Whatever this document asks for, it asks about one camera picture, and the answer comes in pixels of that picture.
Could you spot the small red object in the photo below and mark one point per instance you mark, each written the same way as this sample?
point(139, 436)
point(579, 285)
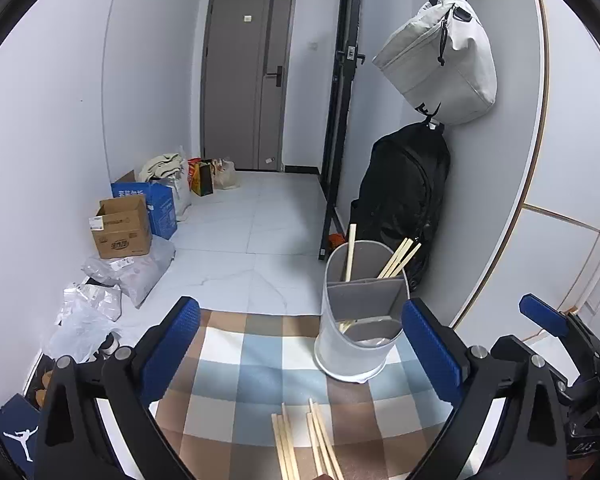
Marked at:
point(337, 240)

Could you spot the brown cardboard box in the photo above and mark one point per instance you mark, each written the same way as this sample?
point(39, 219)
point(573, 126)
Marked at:
point(122, 232)

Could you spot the pile of wooden chopsticks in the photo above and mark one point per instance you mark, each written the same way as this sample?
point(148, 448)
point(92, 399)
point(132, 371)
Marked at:
point(285, 440)

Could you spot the grey entrance door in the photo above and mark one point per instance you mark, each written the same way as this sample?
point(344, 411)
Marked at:
point(235, 85)

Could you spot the light grey shoulder bag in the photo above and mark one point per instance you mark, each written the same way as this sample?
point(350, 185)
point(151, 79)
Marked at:
point(440, 65)

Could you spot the white cabinet wood trim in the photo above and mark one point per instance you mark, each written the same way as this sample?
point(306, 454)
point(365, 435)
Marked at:
point(570, 135)

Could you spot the navy shoe box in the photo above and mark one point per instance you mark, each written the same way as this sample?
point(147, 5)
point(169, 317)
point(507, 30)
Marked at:
point(15, 420)

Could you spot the dark printed box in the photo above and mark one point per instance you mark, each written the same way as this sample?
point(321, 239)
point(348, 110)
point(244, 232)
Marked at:
point(42, 375)

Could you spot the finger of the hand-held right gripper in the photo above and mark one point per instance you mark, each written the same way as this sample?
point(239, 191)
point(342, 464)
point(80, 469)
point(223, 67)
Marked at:
point(520, 350)
point(542, 312)

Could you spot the red snack bag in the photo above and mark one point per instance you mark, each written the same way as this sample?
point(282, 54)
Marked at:
point(193, 166)

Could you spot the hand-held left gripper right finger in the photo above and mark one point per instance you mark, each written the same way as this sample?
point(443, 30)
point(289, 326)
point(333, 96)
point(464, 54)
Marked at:
point(430, 350)

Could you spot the black white sneaker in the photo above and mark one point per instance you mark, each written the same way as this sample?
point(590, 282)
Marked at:
point(109, 345)

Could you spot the black metal rack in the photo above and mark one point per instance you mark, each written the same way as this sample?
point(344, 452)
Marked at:
point(341, 110)

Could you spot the translucent plastic bag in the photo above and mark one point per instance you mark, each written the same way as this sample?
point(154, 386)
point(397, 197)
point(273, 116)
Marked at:
point(225, 175)

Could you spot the grey divided utensil holder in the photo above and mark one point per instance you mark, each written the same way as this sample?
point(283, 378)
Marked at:
point(350, 350)

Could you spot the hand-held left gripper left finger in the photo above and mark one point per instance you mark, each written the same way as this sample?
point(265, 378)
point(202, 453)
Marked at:
point(172, 350)

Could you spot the beige cloth pile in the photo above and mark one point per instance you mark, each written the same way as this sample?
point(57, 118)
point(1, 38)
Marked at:
point(162, 165)

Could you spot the checked tablecloth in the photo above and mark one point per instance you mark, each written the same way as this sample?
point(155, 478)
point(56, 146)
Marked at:
point(240, 360)

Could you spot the light wooden chopstick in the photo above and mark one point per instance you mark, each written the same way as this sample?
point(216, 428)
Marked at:
point(395, 257)
point(401, 259)
point(409, 259)
point(350, 252)

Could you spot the black backpack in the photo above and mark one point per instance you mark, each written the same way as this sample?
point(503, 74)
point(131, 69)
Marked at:
point(405, 185)

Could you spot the grey plastic parcel bag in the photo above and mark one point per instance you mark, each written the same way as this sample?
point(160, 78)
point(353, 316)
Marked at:
point(140, 275)

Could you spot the white plastic bag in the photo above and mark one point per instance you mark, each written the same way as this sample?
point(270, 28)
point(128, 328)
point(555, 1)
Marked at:
point(182, 195)

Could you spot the crumpled clear plastic bag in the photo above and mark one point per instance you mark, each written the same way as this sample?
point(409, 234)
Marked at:
point(85, 310)

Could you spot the blue cardboard box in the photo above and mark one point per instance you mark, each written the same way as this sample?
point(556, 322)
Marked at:
point(162, 215)

